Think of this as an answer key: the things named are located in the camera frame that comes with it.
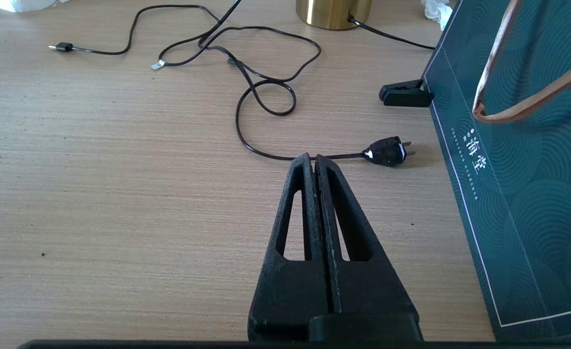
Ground brass desk lamp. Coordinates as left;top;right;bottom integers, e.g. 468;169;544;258
295;0;373;31

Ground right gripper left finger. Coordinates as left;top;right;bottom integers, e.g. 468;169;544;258
248;153;334;341

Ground black plastic clip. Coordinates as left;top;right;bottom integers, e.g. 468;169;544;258
379;79;433;108

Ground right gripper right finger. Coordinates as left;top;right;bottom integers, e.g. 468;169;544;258
315;154;423;341

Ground crumpled white tissue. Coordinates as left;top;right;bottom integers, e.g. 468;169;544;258
420;0;455;32

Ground black lamp power cord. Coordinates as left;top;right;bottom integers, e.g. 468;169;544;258
199;0;435;168

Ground white toilet paper roll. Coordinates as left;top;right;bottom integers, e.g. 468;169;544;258
0;0;58;13

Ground thin black USB cable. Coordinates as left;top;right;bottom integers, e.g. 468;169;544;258
48;4;321;83

